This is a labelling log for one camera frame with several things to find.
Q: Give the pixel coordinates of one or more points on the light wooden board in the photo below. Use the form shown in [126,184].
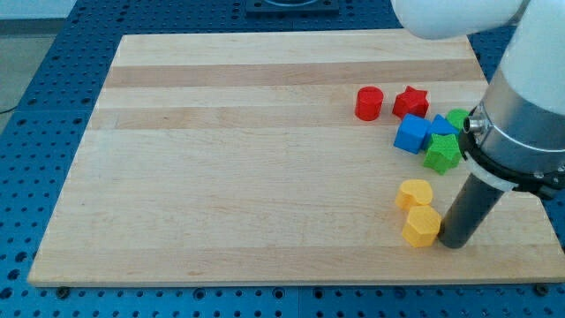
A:
[237,159]

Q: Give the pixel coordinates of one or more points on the yellow heart block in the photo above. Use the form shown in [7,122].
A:
[414,192]

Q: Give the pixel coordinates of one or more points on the green star block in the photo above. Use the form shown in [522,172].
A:
[443,153]

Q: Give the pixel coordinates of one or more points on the green cylinder block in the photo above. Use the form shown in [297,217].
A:
[456,118]

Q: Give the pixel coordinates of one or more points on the red cylinder block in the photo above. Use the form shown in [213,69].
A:
[368,103]

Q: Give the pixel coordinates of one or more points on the red star block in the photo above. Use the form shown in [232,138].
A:
[411,101]

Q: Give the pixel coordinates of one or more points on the blue triangular block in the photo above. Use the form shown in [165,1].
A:
[440,125]

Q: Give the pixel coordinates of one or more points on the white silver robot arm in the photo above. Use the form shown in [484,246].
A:
[513,140]

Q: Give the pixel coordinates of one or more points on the yellow hexagon block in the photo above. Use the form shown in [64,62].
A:
[422,226]

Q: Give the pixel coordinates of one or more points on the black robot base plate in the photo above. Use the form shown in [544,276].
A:
[292,7]

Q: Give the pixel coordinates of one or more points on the black cylindrical pointer tool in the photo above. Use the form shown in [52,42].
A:
[470,207]

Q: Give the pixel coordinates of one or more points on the blue cube block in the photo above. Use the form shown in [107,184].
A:
[411,133]

